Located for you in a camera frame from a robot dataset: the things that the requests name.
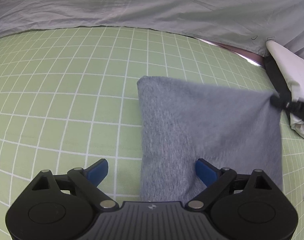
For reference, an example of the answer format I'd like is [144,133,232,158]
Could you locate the grey sweatpants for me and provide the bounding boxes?
[137,76,283,203]

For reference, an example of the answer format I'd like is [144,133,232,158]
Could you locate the black item under white cloth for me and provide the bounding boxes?
[263,56,292,110]

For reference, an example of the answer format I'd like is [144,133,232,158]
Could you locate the folded white cloth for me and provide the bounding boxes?
[266,40,304,138]

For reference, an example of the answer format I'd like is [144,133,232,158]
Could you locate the green grid cutting mat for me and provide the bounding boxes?
[0,26,304,240]

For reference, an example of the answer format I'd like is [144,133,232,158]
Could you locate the grey printed bed sheet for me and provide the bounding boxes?
[0,0,304,59]

